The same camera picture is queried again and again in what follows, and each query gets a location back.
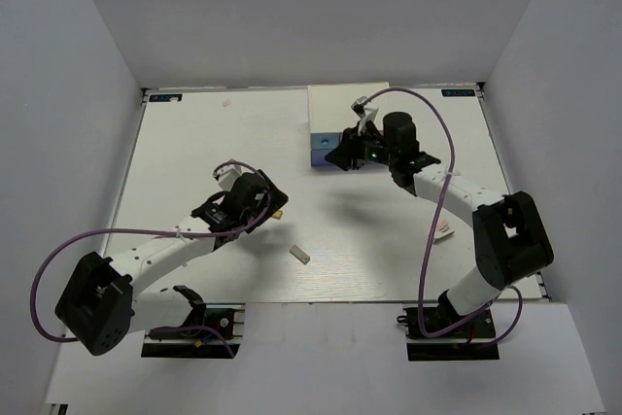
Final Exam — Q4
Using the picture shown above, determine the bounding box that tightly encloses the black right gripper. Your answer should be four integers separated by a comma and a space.
326, 120, 397, 171

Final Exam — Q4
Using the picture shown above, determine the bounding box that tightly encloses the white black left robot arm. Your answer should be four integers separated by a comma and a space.
54, 168, 289, 356

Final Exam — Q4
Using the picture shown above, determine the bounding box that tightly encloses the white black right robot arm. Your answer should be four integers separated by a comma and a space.
325, 112, 554, 338

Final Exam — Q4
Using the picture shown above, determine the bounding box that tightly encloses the lavender blue drawer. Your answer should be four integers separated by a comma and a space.
310, 149, 343, 168

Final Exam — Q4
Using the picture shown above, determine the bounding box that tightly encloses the light blue drawer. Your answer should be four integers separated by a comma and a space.
310, 132, 340, 151

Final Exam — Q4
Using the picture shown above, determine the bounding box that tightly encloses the white drawer cabinet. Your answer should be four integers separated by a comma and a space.
307, 82, 389, 134

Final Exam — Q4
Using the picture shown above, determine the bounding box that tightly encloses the grey white eraser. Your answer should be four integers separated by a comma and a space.
290, 245, 311, 265

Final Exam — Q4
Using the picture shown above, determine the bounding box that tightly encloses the right blue label sticker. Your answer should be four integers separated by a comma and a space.
440, 88, 476, 97

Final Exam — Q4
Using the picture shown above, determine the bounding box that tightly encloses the blue label sticker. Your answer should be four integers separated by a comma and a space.
148, 93, 183, 103
440, 88, 476, 97

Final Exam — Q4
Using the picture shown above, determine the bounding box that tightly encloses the pink white binder clip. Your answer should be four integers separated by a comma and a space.
433, 220, 455, 244

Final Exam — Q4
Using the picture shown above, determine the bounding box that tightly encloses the left blue label sticker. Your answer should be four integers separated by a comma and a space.
148, 93, 183, 103

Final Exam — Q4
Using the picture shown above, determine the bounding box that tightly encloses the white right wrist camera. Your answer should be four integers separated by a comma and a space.
351, 96, 378, 136

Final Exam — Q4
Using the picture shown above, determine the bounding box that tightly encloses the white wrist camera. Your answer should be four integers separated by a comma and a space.
351, 96, 378, 136
213, 163, 242, 191

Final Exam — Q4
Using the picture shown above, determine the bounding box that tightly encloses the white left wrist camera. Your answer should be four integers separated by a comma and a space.
213, 163, 242, 191

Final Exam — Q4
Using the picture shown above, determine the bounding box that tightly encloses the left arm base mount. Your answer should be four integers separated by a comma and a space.
141, 305, 245, 360

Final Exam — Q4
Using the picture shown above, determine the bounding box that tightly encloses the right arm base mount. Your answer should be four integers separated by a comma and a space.
396, 306, 500, 363

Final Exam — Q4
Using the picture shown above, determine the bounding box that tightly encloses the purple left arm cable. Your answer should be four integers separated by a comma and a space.
30, 158, 273, 356

